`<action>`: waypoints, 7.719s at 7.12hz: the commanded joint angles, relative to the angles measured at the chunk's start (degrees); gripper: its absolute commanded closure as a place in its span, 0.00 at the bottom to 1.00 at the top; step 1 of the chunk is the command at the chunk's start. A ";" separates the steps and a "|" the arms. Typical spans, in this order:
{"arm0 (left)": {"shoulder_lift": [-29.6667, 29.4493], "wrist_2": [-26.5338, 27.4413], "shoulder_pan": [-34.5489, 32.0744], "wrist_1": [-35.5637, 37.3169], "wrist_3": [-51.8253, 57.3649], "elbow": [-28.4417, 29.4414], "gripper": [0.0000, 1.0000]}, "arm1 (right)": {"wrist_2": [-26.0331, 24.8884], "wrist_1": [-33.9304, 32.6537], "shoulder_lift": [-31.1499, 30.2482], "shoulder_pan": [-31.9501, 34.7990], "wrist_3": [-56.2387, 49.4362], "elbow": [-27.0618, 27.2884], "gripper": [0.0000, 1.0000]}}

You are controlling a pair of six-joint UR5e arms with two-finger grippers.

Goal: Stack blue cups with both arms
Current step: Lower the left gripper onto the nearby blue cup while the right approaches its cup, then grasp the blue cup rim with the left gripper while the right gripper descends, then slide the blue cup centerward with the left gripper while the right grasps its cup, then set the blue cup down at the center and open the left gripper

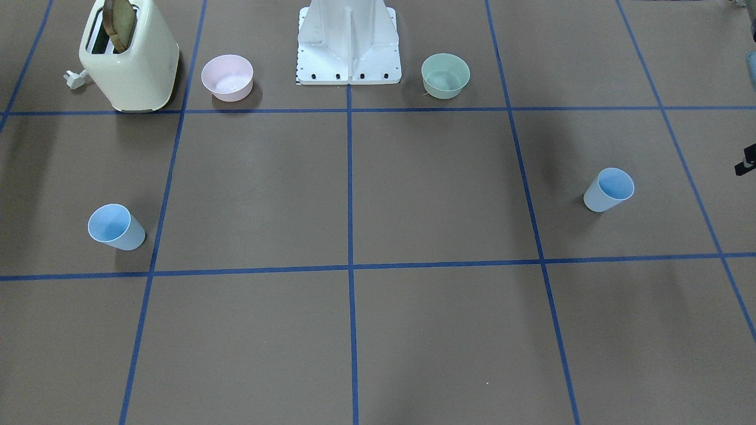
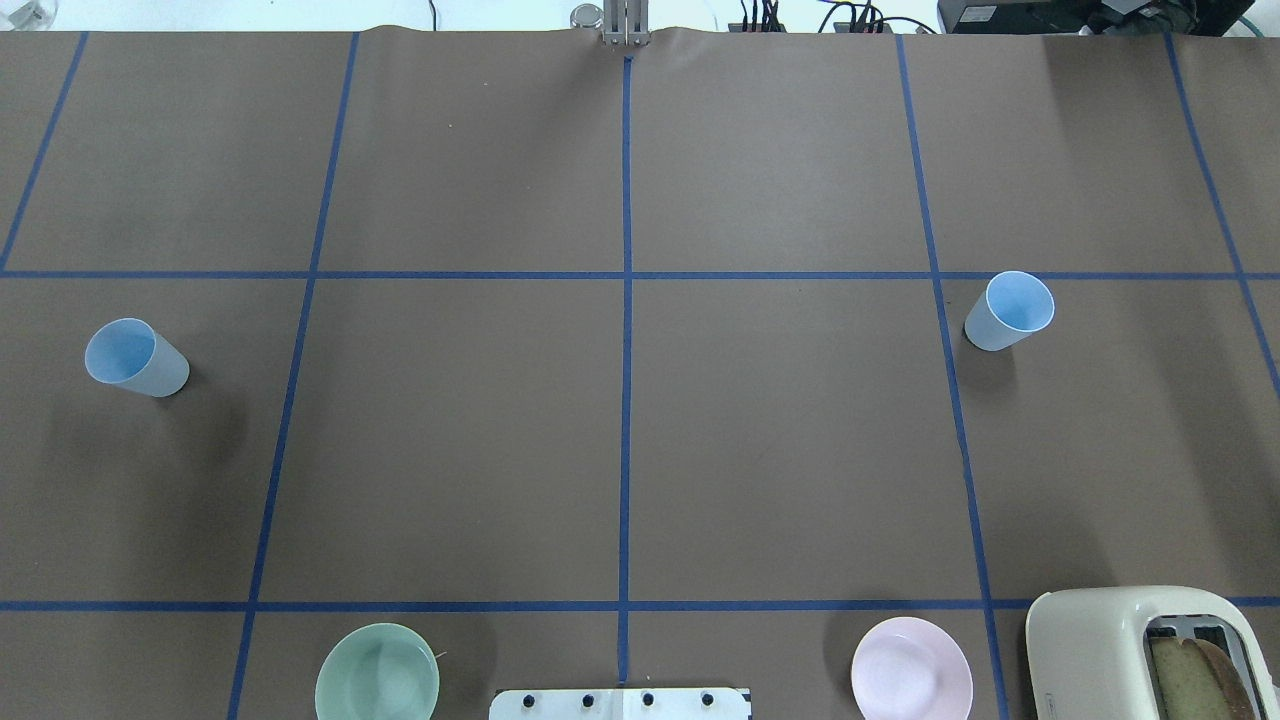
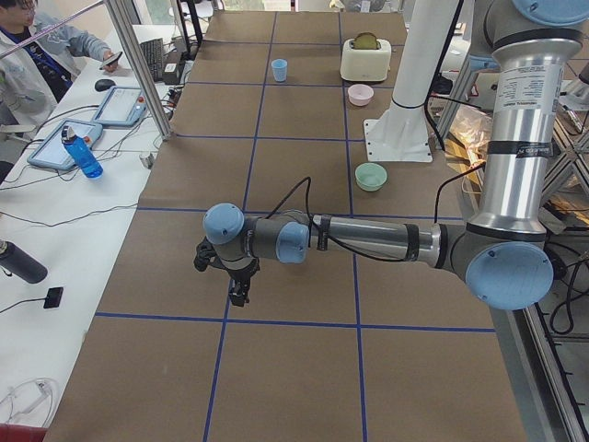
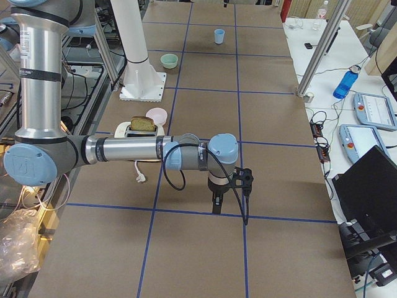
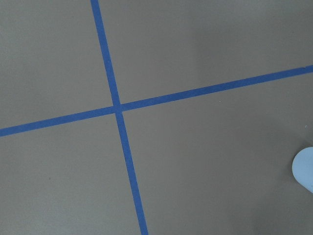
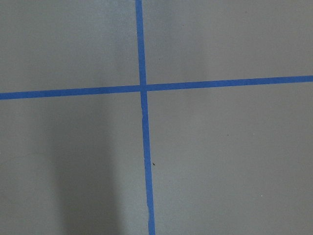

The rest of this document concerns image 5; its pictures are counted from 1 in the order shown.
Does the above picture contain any light blue cup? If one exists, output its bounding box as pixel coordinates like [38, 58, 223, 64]
[291, 147, 313, 193]

